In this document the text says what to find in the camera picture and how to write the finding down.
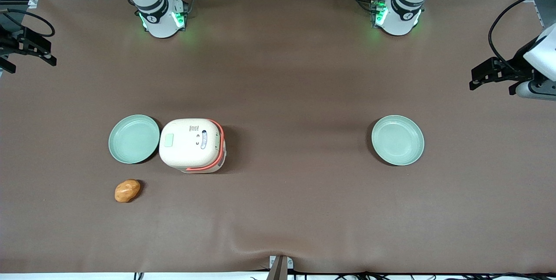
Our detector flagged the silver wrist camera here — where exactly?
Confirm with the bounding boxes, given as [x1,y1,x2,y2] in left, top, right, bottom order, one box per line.
[516,79,556,101]

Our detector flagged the cream rice cooker orange trim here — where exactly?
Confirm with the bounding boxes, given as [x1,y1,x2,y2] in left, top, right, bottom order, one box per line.
[159,118,227,174]

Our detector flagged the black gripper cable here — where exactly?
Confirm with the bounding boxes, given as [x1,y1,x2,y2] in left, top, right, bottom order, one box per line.
[488,0,556,76]
[0,8,56,38]

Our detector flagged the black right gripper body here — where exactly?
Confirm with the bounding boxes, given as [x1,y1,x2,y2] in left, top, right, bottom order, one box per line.
[0,24,20,57]

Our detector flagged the pale green round plate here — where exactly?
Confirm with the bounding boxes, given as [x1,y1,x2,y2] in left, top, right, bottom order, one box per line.
[108,115,161,165]
[371,115,425,166]

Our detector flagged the orange-brown bread roll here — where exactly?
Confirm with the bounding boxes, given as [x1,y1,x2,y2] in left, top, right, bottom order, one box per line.
[114,179,141,203]

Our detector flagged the grey metal camera bracket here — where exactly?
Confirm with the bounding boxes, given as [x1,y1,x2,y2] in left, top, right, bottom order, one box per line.
[268,255,294,280]

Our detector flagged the brown table cloth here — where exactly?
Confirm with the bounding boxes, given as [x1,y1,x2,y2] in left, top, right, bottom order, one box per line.
[0,0,556,274]

